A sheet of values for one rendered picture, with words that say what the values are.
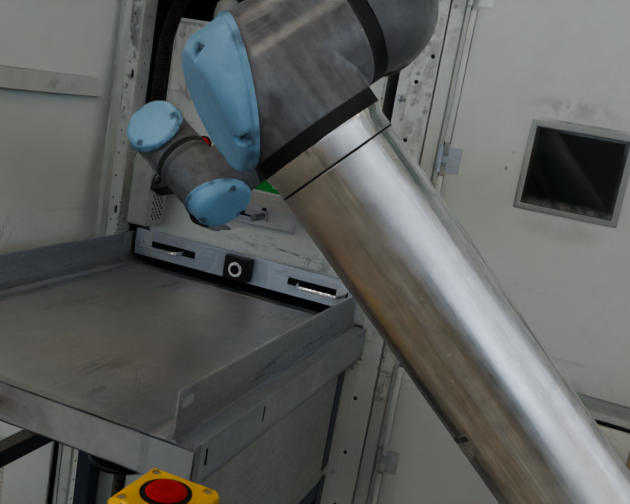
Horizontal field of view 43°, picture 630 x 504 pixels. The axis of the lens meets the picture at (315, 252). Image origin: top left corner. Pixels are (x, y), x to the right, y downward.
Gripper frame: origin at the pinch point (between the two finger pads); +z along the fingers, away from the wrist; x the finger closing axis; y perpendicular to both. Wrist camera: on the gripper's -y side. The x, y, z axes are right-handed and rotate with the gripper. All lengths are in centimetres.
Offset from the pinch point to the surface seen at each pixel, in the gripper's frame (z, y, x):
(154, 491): -62, 36, -48
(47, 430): -39, 8, -47
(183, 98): 3.6, -20.3, 25.2
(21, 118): -16.8, -38.7, 4.0
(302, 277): 17.8, 14.5, -3.0
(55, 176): -2.0, -37.5, -0.9
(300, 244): 15.7, 12.3, 3.2
